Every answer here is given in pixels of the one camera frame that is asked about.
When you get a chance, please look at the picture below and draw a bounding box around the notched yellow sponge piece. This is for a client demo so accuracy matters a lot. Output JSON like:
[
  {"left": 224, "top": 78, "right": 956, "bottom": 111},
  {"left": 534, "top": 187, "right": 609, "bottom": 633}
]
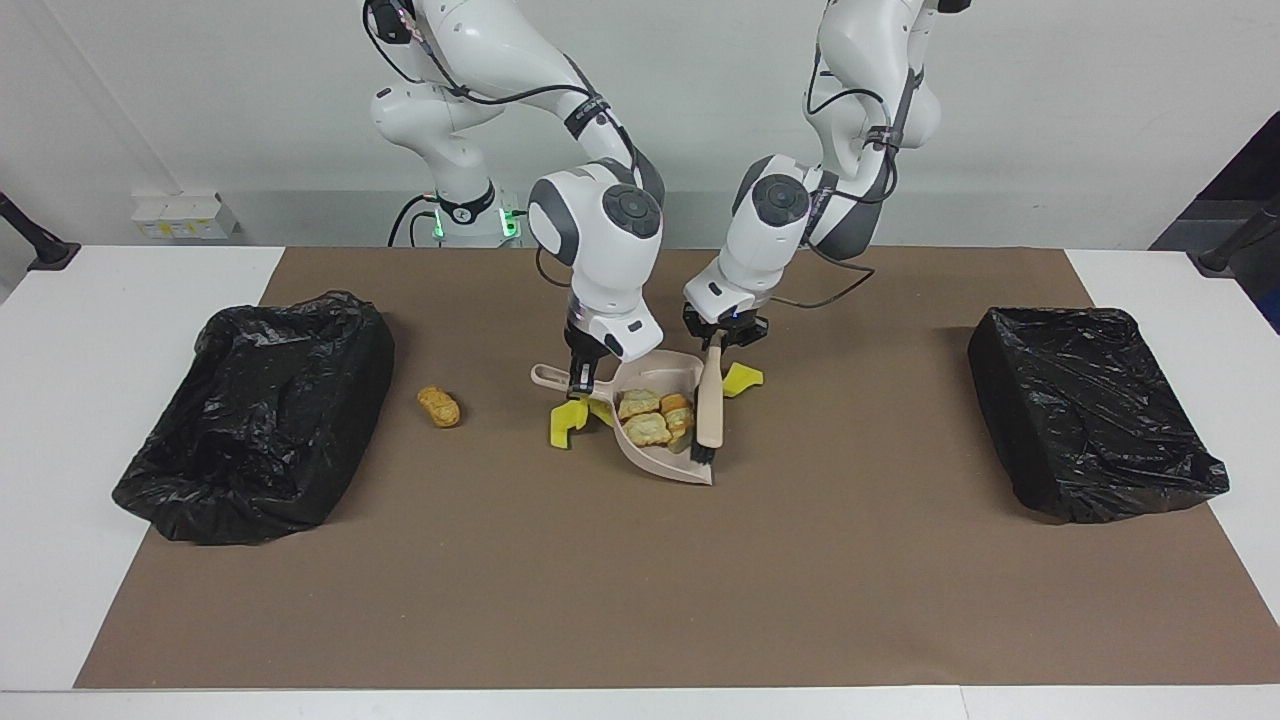
[{"left": 547, "top": 398, "right": 593, "bottom": 450}]

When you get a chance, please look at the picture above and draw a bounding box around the beige hand brush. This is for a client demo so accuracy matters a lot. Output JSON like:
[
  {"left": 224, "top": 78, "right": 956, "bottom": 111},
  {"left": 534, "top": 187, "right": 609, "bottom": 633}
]
[{"left": 691, "top": 343, "right": 727, "bottom": 467}]

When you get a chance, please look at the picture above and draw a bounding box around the striped orange croissant piece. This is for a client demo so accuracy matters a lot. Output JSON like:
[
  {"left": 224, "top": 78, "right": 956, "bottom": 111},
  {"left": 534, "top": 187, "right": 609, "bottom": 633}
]
[{"left": 660, "top": 393, "right": 696, "bottom": 453}]

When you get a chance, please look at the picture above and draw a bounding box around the beige plastic dustpan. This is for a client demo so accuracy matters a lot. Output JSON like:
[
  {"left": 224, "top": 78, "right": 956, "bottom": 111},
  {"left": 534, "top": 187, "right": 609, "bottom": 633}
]
[{"left": 530, "top": 350, "right": 716, "bottom": 488}]

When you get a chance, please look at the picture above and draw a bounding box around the brown nugget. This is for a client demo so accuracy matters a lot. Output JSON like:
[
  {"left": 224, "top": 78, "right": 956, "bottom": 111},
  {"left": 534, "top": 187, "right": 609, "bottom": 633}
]
[{"left": 417, "top": 386, "right": 462, "bottom": 429}]

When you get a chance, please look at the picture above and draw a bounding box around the black bag-lined bin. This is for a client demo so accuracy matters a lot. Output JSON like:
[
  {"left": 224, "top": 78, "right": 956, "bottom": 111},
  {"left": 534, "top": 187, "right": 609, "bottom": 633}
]
[
  {"left": 112, "top": 290, "right": 396, "bottom": 546},
  {"left": 967, "top": 306, "right": 1231, "bottom": 524}
]

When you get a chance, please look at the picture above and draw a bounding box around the brown table mat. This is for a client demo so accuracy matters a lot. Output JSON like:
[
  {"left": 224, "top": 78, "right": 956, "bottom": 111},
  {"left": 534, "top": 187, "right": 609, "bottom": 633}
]
[{"left": 75, "top": 247, "right": 1280, "bottom": 689}]

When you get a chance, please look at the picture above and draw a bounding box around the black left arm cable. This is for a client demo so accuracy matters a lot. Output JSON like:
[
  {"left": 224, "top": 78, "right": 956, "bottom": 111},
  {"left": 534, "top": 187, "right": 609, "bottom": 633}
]
[{"left": 768, "top": 45, "right": 901, "bottom": 309}]

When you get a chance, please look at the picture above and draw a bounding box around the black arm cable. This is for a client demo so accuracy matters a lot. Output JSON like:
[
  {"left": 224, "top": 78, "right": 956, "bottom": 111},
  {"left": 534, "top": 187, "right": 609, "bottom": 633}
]
[
  {"left": 768, "top": 45, "right": 901, "bottom": 309},
  {"left": 362, "top": 0, "right": 641, "bottom": 291}
]

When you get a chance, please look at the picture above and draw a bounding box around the black right base cable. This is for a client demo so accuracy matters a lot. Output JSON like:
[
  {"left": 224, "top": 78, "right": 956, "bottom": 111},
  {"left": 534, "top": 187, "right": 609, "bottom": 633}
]
[{"left": 388, "top": 193, "right": 441, "bottom": 248}]

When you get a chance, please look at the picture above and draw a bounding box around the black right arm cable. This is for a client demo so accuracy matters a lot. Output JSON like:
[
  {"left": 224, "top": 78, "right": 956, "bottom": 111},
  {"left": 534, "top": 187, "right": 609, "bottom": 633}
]
[{"left": 362, "top": 0, "right": 641, "bottom": 291}]

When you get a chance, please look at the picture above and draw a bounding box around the white wall outlet box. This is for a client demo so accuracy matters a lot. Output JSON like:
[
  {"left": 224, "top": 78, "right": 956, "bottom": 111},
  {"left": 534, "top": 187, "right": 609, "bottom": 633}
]
[{"left": 132, "top": 193, "right": 241, "bottom": 241}]

